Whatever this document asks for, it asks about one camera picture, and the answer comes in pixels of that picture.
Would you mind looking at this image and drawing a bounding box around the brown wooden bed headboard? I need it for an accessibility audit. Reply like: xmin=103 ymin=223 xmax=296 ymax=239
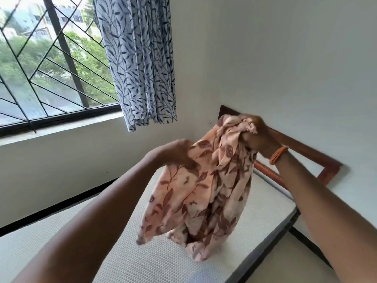
xmin=218 ymin=105 xmax=344 ymax=191

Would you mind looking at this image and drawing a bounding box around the person's left hand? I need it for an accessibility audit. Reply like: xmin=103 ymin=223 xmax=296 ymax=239
xmin=147 ymin=139 xmax=199 ymax=171

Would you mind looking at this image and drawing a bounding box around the person's left forearm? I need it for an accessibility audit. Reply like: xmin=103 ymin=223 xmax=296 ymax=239
xmin=11 ymin=153 xmax=165 ymax=283

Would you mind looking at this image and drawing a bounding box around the black bed frame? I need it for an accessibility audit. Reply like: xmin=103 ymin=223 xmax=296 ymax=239
xmin=225 ymin=208 xmax=301 ymax=283

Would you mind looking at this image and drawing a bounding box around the white honeycomb mattress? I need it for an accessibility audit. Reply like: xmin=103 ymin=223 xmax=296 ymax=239
xmin=0 ymin=167 xmax=298 ymax=283

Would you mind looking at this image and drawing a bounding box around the black framed window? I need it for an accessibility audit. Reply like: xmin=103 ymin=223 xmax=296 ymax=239
xmin=0 ymin=0 xmax=123 ymax=138

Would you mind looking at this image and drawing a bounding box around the white leaf print curtain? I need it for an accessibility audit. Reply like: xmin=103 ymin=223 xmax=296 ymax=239
xmin=93 ymin=0 xmax=178 ymax=132

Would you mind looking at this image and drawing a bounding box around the person's right forearm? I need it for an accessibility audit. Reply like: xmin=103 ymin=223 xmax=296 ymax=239
xmin=275 ymin=153 xmax=377 ymax=283

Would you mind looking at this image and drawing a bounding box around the peach floral sheet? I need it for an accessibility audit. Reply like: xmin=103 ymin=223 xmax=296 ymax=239
xmin=136 ymin=114 xmax=260 ymax=263

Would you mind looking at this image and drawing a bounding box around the person's right hand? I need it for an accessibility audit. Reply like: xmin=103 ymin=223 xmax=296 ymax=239
xmin=238 ymin=114 xmax=280 ymax=159

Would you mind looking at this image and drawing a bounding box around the orange wrist band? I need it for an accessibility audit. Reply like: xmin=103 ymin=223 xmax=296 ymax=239
xmin=269 ymin=145 xmax=290 ymax=166

